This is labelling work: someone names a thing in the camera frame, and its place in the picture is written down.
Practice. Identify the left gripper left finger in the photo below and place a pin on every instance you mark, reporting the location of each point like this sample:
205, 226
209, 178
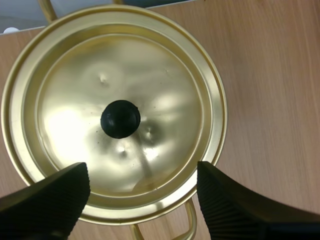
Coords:
47, 207

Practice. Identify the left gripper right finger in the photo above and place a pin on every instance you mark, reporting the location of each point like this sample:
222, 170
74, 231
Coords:
240, 207

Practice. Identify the gold lid with black knob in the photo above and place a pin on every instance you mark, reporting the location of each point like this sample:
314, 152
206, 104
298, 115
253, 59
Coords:
112, 75

